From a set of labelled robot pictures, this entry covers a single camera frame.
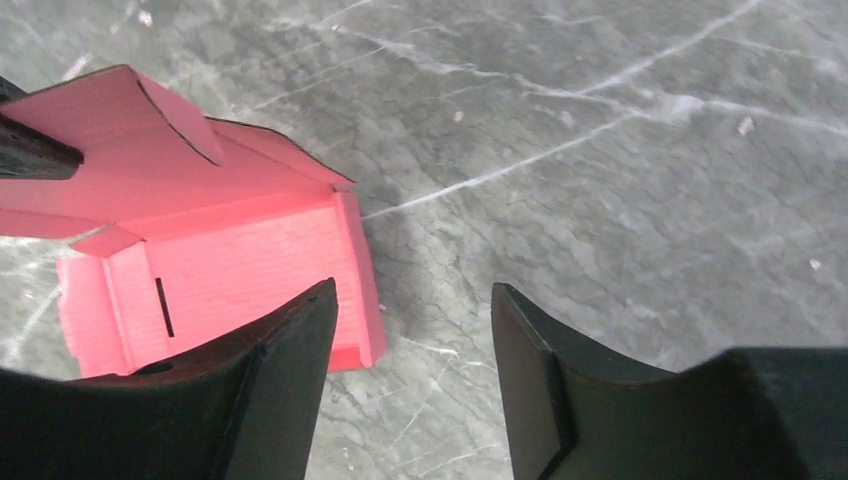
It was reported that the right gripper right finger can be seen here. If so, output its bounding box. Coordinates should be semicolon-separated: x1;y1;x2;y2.
491;283;847;479

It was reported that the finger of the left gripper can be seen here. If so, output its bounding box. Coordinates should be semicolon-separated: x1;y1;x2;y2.
1;114;84;180

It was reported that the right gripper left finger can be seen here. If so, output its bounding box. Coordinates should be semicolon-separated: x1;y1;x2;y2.
1;279;338;479

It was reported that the red cardboard paper box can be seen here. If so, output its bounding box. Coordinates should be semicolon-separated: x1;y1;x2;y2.
1;65;387;377

